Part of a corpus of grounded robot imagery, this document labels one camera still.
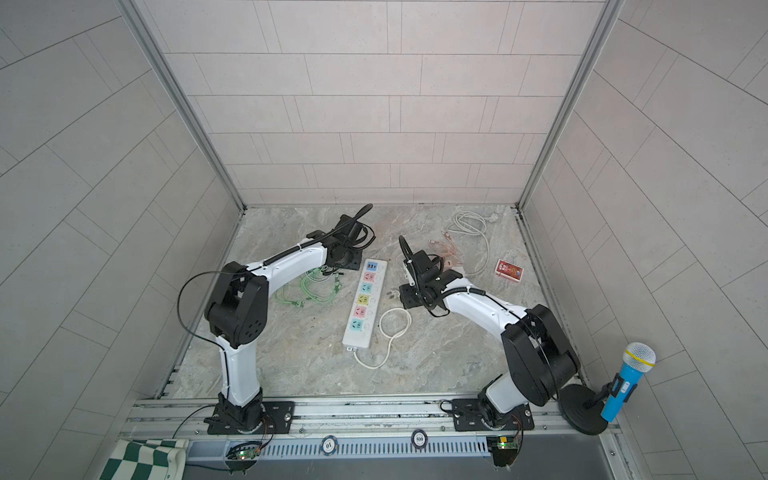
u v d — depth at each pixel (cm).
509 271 96
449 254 103
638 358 56
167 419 71
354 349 81
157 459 64
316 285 94
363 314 86
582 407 71
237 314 50
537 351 43
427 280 66
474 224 109
